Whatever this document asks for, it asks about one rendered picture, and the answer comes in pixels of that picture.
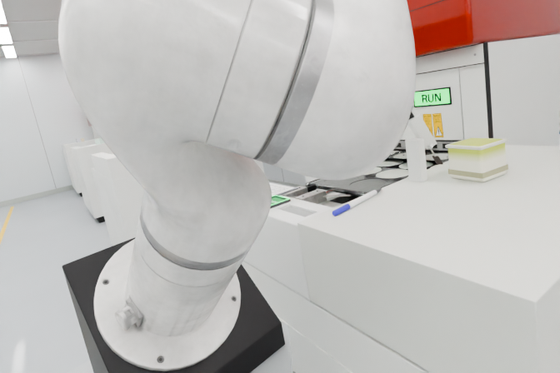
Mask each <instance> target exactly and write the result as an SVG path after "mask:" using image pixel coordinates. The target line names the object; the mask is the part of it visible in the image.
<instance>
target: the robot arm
mask: <svg viewBox="0 0 560 373"><path fill-rule="evenodd" d="M58 42H59V50H60V56H61V59H62V65H63V69H64V72H65V75H66V78H67V81H68V83H69V86H70V88H71V89H72V93H73V95H74V96H75V98H76V100H77V103H78V104H79V106H80V108H81V109H82V111H83V113H84V114H85V116H86V117H87V119H88V120H89V122H90V123H91V125H92V126H93V128H94V129H95V131H96V132H97V134H98V135H99V136H100V137H101V138H102V140H103V141H104V142H105V144H106V145H107V146H108V148H109V149H110V150H111V151H112V153H113V154H114V155H115V156H116V158H117V159H118V160H119V161H120V162H121V163H122V164H123V165H124V166H125V168H126V169H127V170H128V171H129V172H130V174H131V175H132V176H133V177H134V178H135V179H136V180H137V182H138V183H139V184H140V185H141V186H142V188H143V189H144V193H143V198H142V206H141V211H140V215H139V220H138V224H137V232H136V237H135V239H134V240H132V241H130V242H129V243H128V244H126V245H125V246H123V247H122V248H121V249H120V250H118V251H117V252H116V253H115V254H114V255H113V256H112V257H111V259H110V260H109V261H108V262H107V264H106V265H105V267H104V268H103V270H102V272H101V274H100V277H99V278H98V281H97V285H96V290H95V296H94V315H95V319H96V322H97V328H98V330H99V331H100V333H101V335H102V338H103V339H104V341H105V342H106V343H107V345H108V346H109V347H110V348H111V350H112V351H113V352H114V353H116V354H117V355H118V356H120V357H121V358H122V359H123V360H125V361H127V362H129V363H131V364H133V365H135V366H137V367H141V368H144V369H147V370H150V371H175V370H180V369H183V368H186V367H189V366H193V365H195V364H197V363H198V362H200V361H202V360H204V359H206V358H207V357H209V356H210V355H211V354H212V353H213V352H214V351H216V350H217V349H218V347H219V346H220V345H221V344H222V343H223V342H224V341H225V340H226V339H227V337H228V335H229V334H230V332H231V331H232V329H233V327H234V325H235V322H236V320H237V318H238V312H239V308H240V302H241V292H240V285H239V281H238V276H237V273H236V272H237V270H238V268H239V267H240V265H241V264H242V262H243V260H244V258H245V257H246V255H247V254H248V252H249V250H250V249H251V247H252V245H253V243H254V242H255V241H256V239H257V237H258V235H259V233H260V231H261V230H262V228H263V226H264V224H265V221H266V220H267V218H268V213H269V211H270V207H271V203H272V191H271V187H270V184H269V181H268V179H267V177H266V176H265V174H264V172H263V171H262V169H261V168H260V167H259V165H258V164H257V163H256V162H255V161H254V160H257V161H260V162H264V163H267V164H270V165H273V166H275V167H280V168H282V169H285V170H288V171H290V172H296V173H298V174H302V175H304V176H307V177H315V178H319V179H324V180H344V179H348V178H352V177H358V176H361V175H363V174H365V173H367V172H370V171H371V170H372V169H374V168H375V167H377V166H378V165H379V164H381V163H382V162H383V161H384V160H385V159H386V158H388V157H389V155H390V154H391V153H392V151H393V149H394V148H395V147H396V146H397V145H398V143H399V141H400V139H401V138H402V136H403V133H404V131H405V129H406V127H407V124H408V120H409V117H410V114H411V111H412V109H413V102H414V96H415V90H416V52H415V43H414V36H413V28H412V23H411V18H410V13H409V10H408V2H407V0H62V1H61V7H60V13H59V18H58ZM253 159H254V160H253Z"/></svg>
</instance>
